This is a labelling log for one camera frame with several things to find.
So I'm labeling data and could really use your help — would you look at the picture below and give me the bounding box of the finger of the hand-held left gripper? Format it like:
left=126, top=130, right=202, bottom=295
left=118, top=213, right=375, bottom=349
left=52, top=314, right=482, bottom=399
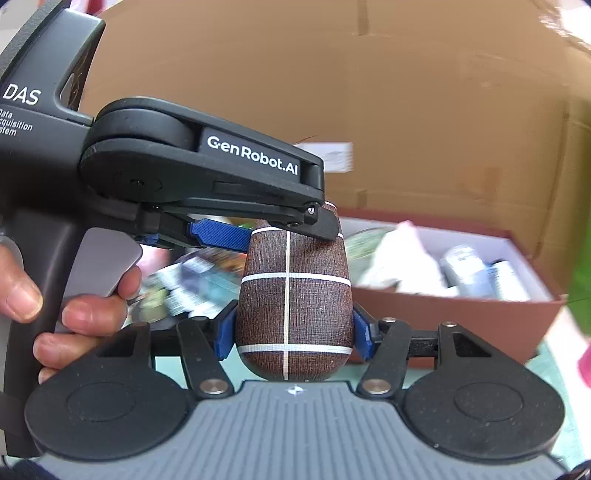
left=136, top=218, right=253, bottom=253
left=157, top=198, right=343, bottom=241

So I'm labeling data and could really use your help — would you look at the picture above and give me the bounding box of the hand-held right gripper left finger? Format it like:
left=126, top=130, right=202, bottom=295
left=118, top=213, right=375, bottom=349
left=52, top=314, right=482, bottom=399
left=95, top=302, right=239, bottom=400

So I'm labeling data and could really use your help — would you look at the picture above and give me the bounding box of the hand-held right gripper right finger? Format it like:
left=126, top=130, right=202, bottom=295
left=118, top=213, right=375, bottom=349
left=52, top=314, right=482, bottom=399
left=353, top=305, right=493, bottom=399

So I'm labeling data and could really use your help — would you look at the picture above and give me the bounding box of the brown striped glasses case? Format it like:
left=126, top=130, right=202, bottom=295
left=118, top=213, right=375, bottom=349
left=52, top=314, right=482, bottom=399
left=235, top=200, right=354, bottom=382

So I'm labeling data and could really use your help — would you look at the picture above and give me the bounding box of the red-brown cardboard storage box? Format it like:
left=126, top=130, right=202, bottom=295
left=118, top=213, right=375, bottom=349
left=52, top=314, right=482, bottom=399
left=338, top=216, right=570, bottom=370

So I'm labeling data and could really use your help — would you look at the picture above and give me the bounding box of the light green desktop cloth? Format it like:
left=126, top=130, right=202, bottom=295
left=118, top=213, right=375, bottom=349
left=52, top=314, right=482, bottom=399
left=152, top=302, right=591, bottom=469

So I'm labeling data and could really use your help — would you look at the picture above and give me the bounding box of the person's left hand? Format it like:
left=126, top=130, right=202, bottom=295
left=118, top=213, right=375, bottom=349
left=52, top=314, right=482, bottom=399
left=0, top=242, right=144, bottom=385

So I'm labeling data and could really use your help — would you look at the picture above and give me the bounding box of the green patterned card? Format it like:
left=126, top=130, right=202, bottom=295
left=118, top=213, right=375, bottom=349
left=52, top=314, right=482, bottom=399
left=344, top=227, right=393, bottom=274

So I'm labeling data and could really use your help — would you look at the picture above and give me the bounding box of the white shipping label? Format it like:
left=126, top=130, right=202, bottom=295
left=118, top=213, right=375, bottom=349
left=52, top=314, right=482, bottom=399
left=294, top=141, right=356, bottom=173

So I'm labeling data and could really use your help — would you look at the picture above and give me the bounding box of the large brown cardboard sheet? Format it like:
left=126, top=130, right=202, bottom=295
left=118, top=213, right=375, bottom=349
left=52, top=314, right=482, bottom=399
left=76, top=0, right=591, bottom=298

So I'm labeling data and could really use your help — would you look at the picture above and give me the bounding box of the blue carton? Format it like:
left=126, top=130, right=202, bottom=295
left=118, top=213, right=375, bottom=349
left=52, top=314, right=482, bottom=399
left=485, top=259, right=533, bottom=302

